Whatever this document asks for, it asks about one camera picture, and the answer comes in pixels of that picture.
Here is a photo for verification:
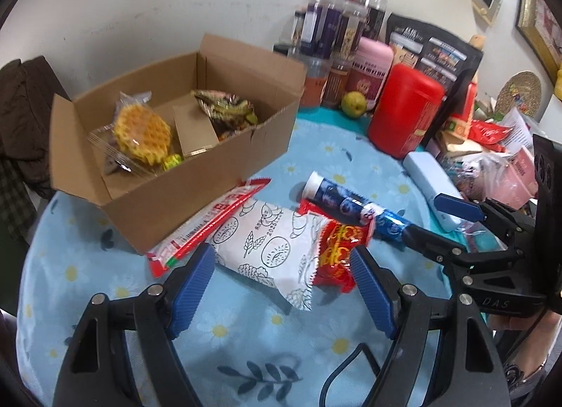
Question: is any pink canister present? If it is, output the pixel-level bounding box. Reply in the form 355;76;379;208
346;37;393;111

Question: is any round woven wall ornament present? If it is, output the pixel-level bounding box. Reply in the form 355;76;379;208
495;71;542;118

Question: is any black cable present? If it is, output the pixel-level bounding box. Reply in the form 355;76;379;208
318;342;381;407

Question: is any long red white stick packet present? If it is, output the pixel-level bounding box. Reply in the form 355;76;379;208
146;178;270;278

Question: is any small gold cardboard box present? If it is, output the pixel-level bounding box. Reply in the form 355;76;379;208
174;104;219;159

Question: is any yellow waffle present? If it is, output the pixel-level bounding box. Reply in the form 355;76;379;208
87;92;174;178

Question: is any yellow green lollipop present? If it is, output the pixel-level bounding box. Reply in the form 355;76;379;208
162;154;184;171

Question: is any person's right hand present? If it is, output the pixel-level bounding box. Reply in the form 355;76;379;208
488;311;561;378

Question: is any yellow green fruit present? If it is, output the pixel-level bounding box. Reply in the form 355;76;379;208
340;91;368;119

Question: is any orange filled plastic jar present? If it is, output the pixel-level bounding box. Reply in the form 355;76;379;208
298;54;332;109

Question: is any green cereal snack bag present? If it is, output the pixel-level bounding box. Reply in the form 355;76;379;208
190;89;259;139

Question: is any white patterned snack bag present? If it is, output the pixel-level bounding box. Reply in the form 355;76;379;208
207;199;329;311

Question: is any purple label clear jar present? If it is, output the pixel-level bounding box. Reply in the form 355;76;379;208
299;0;344;60

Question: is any red plastic canister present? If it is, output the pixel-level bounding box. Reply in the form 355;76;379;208
367;64;445;160

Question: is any black snack pouch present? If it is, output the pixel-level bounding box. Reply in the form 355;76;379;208
386;13;483;146

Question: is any red snack packet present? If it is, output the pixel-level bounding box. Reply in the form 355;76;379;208
298;199;375;294

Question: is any red foil bag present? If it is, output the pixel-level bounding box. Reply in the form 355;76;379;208
469;120;511;146

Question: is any plaid garment on chair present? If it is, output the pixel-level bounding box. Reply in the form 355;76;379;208
0;157;37;243

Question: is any gold framed picture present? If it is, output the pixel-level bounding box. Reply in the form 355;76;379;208
516;0;561;84

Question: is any blue tablet tube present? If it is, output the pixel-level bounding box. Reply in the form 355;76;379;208
301;171;412;242

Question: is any brown jacket on chair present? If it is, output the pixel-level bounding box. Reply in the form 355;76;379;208
0;56;68;200

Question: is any open brown cardboard box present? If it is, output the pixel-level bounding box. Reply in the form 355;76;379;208
50;34;306;253

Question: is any blue floral tablecloth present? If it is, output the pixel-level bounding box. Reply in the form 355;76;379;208
16;109;438;406

